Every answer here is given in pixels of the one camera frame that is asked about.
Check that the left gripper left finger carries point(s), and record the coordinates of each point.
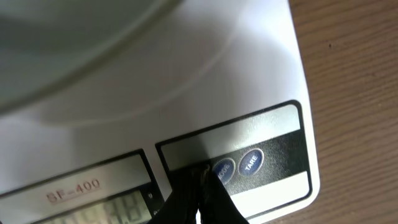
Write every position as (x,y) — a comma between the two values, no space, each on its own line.
(182,204)

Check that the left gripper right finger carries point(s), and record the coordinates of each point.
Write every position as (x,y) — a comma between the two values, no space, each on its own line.
(215,205)

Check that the white digital kitchen scale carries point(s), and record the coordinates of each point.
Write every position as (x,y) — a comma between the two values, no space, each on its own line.
(208,82)

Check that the light grey bowl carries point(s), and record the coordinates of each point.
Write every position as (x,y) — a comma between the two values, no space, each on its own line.
(47,44)

